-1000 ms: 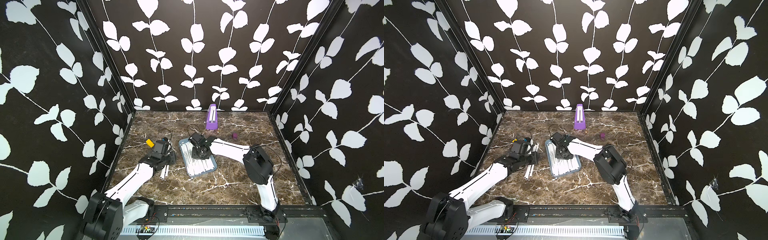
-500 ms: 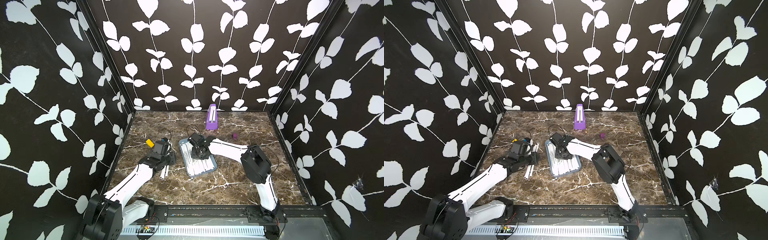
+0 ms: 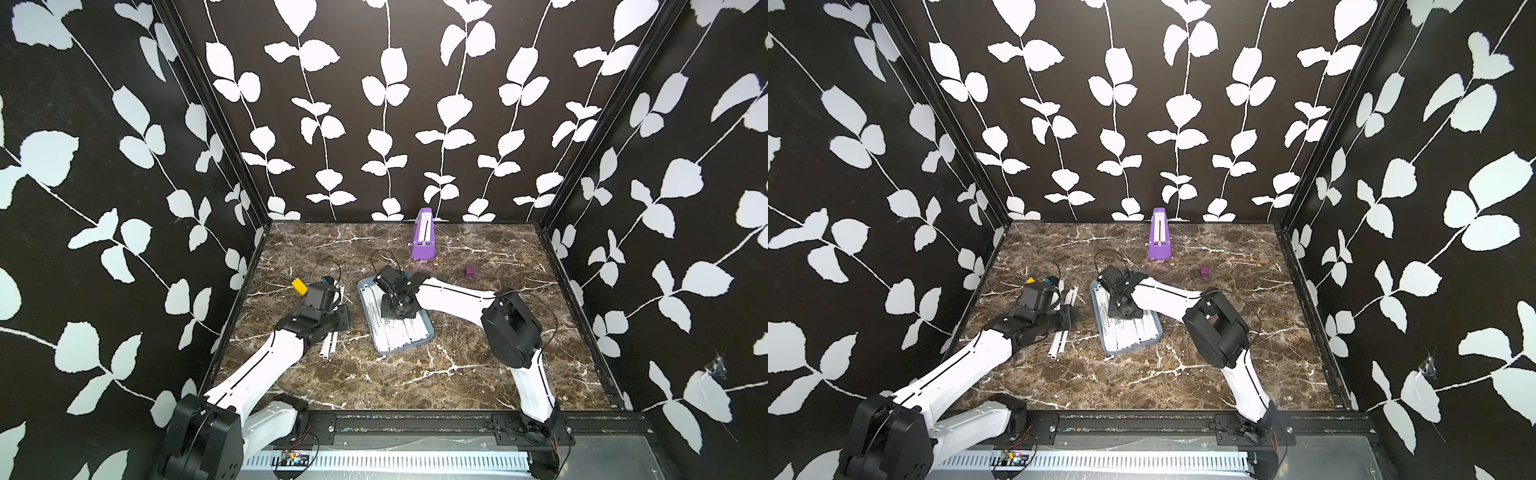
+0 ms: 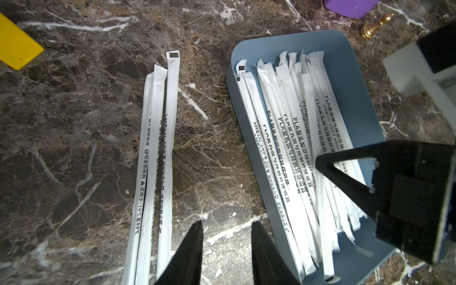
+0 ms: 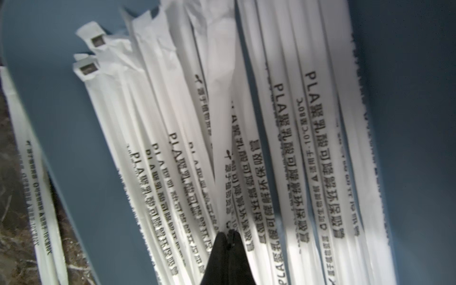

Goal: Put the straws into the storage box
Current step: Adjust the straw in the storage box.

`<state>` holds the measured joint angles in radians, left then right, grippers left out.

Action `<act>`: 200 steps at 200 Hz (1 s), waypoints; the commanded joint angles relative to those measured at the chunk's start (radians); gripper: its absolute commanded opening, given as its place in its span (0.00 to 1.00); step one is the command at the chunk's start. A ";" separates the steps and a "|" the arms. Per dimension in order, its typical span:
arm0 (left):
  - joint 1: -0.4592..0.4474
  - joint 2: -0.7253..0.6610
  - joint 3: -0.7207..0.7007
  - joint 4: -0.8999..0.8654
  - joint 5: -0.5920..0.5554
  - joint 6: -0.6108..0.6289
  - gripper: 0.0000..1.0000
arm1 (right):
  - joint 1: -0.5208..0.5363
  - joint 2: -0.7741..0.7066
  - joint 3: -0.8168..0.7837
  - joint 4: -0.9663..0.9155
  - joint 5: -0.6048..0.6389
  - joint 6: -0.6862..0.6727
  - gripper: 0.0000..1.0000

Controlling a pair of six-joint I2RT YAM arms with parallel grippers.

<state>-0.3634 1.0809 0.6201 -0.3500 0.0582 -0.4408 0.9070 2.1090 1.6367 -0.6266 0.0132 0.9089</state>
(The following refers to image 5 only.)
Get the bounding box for blue storage box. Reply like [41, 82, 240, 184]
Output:
[1, 1, 456, 285]

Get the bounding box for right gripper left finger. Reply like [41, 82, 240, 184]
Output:
[200, 232, 229, 285]

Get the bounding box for left pile white straw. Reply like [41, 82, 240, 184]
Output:
[1, 66, 69, 285]

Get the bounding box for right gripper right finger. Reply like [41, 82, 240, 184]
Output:
[229, 230, 256, 285]

